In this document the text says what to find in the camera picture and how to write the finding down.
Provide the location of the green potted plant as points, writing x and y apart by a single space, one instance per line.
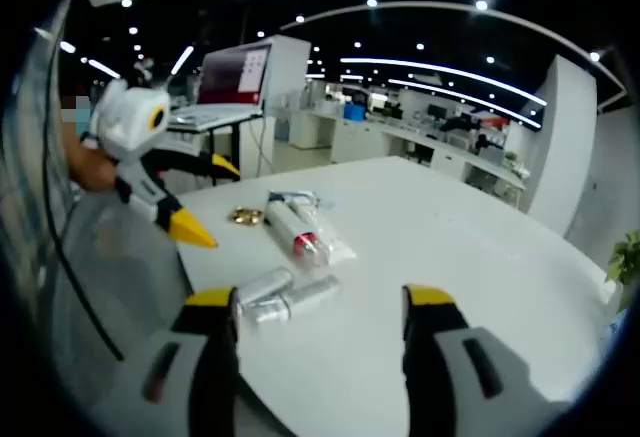
625 262

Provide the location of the black laptop stand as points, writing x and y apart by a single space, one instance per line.
212 154

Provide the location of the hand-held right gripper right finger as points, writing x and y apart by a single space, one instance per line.
435 372

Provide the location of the green black skincare packet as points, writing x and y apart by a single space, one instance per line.
337 244

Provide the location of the white skincare tube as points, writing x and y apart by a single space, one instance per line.
306 206

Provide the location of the long ceiling light strip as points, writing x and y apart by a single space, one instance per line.
440 71

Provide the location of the gold foil sachet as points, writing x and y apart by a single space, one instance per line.
246 216

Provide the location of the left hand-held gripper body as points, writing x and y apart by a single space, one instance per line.
130 122

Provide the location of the laptop with red screen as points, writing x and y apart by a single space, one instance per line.
230 77

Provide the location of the white pump bottle red collar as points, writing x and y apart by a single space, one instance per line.
285 222

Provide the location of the white office desk row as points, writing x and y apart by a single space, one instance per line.
360 139

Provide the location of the person in plaid shirt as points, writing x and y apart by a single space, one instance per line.
27 182

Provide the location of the small white spray bottle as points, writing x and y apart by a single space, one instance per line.
305 297
262 284

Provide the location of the blue box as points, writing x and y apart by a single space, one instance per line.
353 112

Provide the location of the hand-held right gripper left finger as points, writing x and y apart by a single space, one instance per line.
210 367

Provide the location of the person's left hand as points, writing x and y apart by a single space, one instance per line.
92 169

